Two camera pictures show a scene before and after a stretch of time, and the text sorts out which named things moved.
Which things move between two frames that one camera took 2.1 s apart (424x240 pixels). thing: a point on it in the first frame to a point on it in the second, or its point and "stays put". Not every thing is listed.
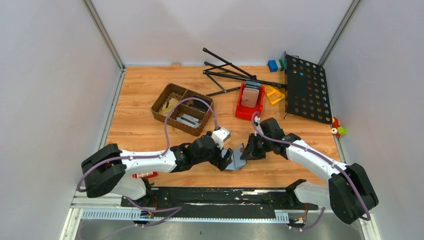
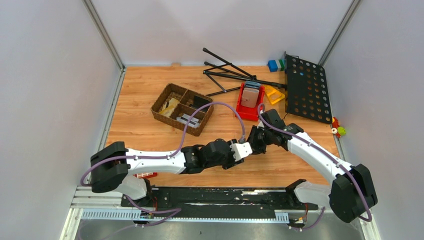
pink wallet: x=250 y=97 stays put
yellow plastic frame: x=273 y=94 stays put
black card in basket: x=199 y=105 stays put
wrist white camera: x=219 y=135 to x=241 y=150
